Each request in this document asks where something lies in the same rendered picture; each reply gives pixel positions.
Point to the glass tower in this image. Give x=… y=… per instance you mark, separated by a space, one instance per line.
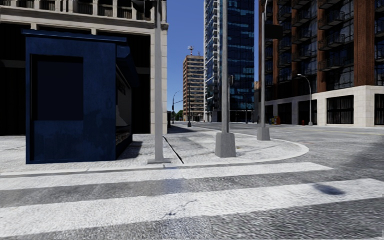
x=240 y=60

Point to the dark bin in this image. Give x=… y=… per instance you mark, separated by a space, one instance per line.
x=169 y=119

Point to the blue booth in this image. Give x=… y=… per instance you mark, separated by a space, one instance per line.
x=69 y=99

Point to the brown brick building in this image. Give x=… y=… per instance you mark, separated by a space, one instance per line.
x=193 y=87

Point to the trees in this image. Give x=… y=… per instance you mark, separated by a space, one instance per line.
x=179 y=115

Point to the grey street lamp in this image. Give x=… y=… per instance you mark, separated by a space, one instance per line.
x=309 y=102

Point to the pale concrete building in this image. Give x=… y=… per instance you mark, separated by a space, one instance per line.
x=90 y=18

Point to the grey pole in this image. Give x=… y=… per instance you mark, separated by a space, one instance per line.
x=225 y=90

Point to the red brick building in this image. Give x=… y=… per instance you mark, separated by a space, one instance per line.
x=339 y=60

